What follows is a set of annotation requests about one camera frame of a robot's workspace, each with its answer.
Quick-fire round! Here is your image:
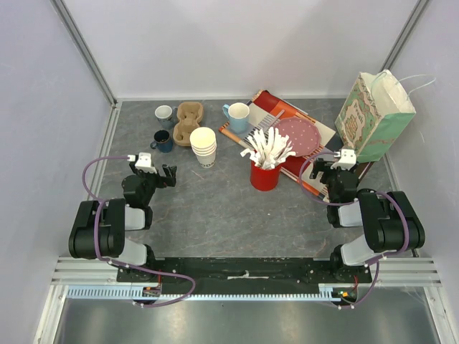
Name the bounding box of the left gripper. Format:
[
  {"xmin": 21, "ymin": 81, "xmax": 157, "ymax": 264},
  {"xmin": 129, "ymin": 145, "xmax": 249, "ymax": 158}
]
[{"xmin": 130, "ymin": 162, "xmax": 176, "ymax": 206}]

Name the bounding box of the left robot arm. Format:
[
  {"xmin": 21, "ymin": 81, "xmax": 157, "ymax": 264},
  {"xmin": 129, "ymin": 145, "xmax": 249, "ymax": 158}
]
[{"xmin": 69, "ymin": 163, "xmax": 177, "ymax": 282}]

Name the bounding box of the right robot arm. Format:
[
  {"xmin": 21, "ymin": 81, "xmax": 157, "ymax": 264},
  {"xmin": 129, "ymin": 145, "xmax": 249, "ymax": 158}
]
[{"xmin": 311, "ymin": 158, "xmax": 425, "ymax": 282}]

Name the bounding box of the pink polka dot plate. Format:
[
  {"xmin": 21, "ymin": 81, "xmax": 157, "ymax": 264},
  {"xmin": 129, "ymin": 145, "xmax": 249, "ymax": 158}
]
[{"xmin": 275, "ymin": 117, "xmax": 321, "ymax": 156}]

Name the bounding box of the dark blue ceramic mug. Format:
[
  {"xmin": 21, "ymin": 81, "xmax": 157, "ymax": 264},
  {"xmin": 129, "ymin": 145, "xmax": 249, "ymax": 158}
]
[{"xmin": 150, "ymin": 130, "xmax": 174, "ymax": 153}]

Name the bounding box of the white stir sticks bundle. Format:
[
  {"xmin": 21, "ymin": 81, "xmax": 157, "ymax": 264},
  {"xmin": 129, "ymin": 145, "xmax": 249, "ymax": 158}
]
[{"xmin": 240, "ymin": 127, "xmax": 296, "ymax": 170}]

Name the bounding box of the red cup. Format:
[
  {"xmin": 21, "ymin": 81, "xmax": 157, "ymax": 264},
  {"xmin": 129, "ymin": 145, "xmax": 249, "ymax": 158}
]
[{"xmin": 250, "ymin": 162, "xmax": 281, "ymax": 191}]

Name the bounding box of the white grey ceramic mug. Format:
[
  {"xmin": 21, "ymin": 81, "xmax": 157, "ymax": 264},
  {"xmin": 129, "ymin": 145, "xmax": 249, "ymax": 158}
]
[{"xmin": 154, "ymin": 105, "xmax": 178, "ymax": 130}]

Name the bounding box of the cardboard cup carrier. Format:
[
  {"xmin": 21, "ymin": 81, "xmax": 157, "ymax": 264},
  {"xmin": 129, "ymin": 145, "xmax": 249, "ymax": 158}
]
[{"xmin": 172, "ymin": 102, "xmax": 204, "ymax": 147}]

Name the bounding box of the colourful magazine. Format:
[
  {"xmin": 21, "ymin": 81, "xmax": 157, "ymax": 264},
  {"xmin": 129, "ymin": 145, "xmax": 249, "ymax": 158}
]
[{"xmin": 219, "ymin": 90, "xmax": 356, "ymax": 203}]

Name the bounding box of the green paper gift bag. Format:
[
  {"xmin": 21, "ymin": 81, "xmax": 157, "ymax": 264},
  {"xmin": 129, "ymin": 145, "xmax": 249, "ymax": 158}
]
[{"xmin": 335, "ymin": 70, "xmax": 416, "ymax": 163}]

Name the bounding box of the light blue ceramic mug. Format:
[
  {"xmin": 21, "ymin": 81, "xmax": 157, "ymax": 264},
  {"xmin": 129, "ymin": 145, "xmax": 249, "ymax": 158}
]
[{"xmin": 222, "ymin": 102, "xmax": 250, "ymax": 134}]

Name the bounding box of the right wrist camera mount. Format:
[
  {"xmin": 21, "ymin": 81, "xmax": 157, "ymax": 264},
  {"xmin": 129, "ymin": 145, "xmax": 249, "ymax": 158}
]
[{"xmin": 331, "ymin": 148, "xmax": 357, "ymax": 171}]

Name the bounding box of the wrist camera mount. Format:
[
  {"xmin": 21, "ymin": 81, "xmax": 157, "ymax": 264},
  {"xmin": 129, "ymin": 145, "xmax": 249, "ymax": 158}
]
[
  {"xmin": 128, "ymin": 152, "xmax": 157, "ymax": 173},
  {"xmin": 331, "ymin": 148, "xmax": 357, "ymax": 171}
]

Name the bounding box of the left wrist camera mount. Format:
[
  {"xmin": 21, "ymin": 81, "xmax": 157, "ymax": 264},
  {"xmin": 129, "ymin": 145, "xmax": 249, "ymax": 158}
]
[{"xmin": 128, "ymin": 152, "xmax": 157, "ymax": 173}]

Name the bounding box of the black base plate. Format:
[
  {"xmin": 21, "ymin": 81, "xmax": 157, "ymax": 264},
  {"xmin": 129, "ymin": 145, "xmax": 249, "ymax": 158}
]
[{"xmin": 116, "ymin": 256, "xmax": 371, "ymax": 286}]

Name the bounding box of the aluminium frame rail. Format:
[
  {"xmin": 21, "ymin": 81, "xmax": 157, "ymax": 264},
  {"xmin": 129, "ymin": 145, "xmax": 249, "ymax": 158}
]
[{"xmin": 50, "ymin": 0, "xmax": 118, "ymax": 108}]

